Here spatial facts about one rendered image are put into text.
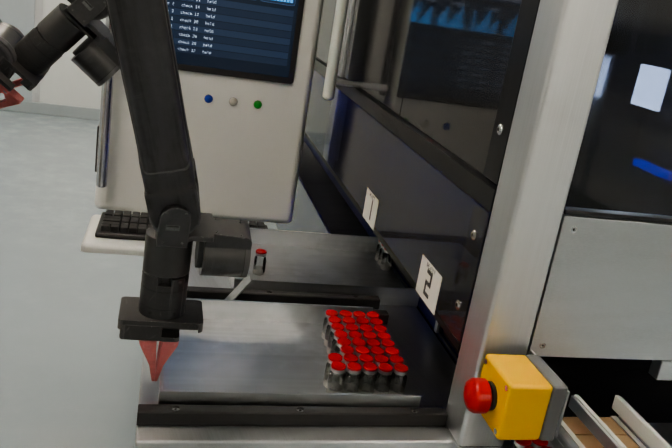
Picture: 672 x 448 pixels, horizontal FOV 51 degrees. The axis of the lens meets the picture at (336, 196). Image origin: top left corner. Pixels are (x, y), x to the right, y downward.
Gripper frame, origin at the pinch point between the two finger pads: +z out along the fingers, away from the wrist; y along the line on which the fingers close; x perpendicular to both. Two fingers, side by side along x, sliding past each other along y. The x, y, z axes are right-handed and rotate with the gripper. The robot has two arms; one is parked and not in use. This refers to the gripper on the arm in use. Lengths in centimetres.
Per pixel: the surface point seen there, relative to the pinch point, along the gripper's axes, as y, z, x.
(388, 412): 29.8, 0.1, -7.5
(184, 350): 4.1, 2.2, 9.9
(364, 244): 43, 0, 54
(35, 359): -37, 90, 153
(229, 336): 10.9, 2.1, 14.4
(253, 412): 12.1, 0.4, -7.6
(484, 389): 35.7, -11.0, -19.1
